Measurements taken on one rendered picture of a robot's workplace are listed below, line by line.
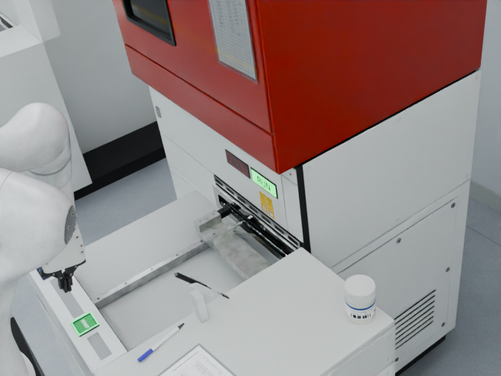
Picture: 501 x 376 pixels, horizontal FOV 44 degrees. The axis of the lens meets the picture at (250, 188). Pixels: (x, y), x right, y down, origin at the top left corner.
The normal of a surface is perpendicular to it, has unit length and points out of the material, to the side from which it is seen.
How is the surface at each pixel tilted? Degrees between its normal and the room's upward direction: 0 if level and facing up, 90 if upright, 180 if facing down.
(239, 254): 0
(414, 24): 90
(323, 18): 90
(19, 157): 110
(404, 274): 90
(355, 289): 0
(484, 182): 90
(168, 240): 0
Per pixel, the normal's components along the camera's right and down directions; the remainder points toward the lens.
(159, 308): -0.13, -0.79
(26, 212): 0.17, -0.09
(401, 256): 0.58, 0.43
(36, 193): 0.39, -0.59
